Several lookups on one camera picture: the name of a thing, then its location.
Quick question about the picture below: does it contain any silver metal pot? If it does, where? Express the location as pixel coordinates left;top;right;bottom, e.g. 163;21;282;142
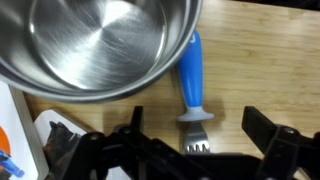
0;0;204;104

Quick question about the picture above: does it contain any white card orange blue print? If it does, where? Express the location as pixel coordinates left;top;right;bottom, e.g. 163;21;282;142
0;81;50;180

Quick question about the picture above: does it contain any blue handled spoon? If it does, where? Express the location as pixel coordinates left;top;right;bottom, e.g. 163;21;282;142
175;29;215;155

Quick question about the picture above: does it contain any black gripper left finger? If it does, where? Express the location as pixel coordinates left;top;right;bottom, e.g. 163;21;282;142
63;105;214;180

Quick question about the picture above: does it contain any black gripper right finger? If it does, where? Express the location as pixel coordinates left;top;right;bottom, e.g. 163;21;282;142
241;105;320;180

